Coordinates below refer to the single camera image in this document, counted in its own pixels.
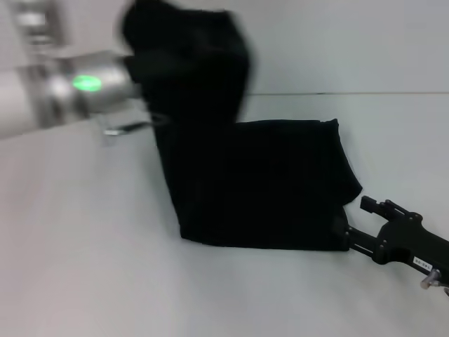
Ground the black shirt with FREE print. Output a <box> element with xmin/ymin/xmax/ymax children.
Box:
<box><xmin>118</xmin><ymin>0</ymin><xmax>364</xmax><ymax>254</ymax></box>

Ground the silver cable plug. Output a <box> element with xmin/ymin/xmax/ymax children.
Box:
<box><xmin>100</xmin><ymin>114</ymin><xmax>150</xmax><ymax>138</ymax></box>

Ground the grey cable with silver plug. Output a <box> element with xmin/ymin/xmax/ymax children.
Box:
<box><xmin>420</xmin><ymin>267</ymin><xmax>449</xmax><ymax>292</ymax></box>

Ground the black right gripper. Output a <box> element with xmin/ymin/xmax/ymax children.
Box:
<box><xmin>332</xmin><ymin>195</ymin><xmax>449</xmax><ymax>286</ymax></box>

